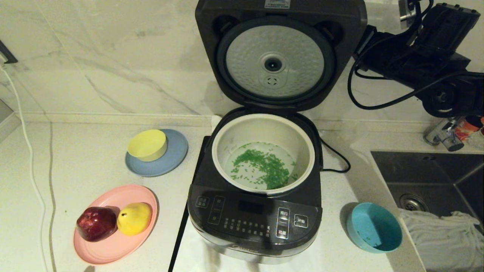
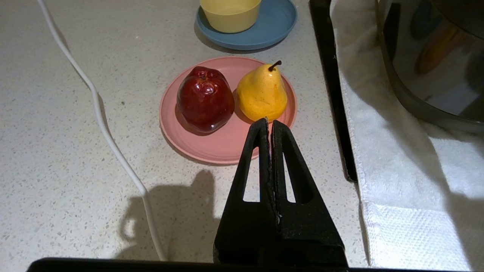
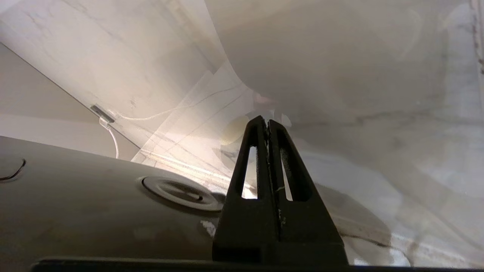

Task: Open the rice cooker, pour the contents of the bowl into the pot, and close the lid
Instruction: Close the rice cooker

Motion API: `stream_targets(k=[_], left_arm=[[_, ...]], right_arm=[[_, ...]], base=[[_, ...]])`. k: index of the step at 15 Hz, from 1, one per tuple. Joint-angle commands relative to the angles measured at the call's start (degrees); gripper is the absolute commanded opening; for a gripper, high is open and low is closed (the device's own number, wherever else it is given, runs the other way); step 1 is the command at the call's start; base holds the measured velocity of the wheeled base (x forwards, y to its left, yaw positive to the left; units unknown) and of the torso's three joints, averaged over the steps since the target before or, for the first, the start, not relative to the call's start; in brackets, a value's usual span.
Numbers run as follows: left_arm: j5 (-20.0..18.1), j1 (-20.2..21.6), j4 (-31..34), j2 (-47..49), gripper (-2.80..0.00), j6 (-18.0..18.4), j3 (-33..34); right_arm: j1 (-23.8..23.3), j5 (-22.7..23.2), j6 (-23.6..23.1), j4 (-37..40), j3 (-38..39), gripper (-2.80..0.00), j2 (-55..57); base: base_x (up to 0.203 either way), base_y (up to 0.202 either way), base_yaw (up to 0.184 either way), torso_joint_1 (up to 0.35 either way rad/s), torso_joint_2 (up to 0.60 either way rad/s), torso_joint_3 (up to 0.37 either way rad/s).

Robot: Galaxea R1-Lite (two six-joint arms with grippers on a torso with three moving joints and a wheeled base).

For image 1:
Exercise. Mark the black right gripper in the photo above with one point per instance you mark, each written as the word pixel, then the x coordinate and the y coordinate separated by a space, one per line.
pixel 385 54

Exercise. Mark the chopped green vegetables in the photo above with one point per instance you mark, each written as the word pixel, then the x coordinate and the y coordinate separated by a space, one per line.
pixel 264 168

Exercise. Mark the teal bowl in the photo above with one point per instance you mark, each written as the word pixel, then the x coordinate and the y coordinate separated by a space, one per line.
pixel 372 226

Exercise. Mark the black rice cooker lid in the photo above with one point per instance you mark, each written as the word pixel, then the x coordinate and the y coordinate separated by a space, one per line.
pixel 211 68

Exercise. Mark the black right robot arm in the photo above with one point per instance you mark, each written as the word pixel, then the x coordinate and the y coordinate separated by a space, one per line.
pixel 450 45

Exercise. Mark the white inner pot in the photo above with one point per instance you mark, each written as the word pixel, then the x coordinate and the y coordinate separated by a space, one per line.
pixel 264 128

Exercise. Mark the black rice cooker base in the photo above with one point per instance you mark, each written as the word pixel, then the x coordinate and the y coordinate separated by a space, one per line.
pixel 242 215

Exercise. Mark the yellow bowl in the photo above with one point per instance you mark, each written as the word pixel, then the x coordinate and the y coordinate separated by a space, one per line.
pixel 147 144

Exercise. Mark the chrome faucet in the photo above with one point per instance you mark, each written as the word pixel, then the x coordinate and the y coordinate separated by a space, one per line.
pixel 446 138

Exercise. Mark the steel sink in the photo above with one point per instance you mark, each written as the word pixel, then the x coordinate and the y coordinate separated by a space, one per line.
pixel 427 173

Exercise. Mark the round sink drain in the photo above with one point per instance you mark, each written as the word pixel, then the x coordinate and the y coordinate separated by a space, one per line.
pixel 413 203

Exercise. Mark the white crumpled cloth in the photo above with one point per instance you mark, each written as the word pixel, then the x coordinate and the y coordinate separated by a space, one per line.
pixel 442 241

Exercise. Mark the blue plate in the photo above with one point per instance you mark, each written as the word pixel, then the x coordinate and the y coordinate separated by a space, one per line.
pixel 176 154

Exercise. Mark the yellow pear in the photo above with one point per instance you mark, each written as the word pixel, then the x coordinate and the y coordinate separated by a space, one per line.
pixel 135 218

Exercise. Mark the pink plate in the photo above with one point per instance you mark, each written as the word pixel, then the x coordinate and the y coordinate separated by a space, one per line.
pixel 113 248

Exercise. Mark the red apple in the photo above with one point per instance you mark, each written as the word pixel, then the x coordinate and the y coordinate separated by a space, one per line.
pixel 96 223

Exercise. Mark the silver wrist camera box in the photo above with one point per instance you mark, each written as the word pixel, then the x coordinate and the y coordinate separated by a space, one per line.
pixel 405 11

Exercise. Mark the black wall socket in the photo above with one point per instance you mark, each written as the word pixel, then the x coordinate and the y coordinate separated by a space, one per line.
pixel 6 53

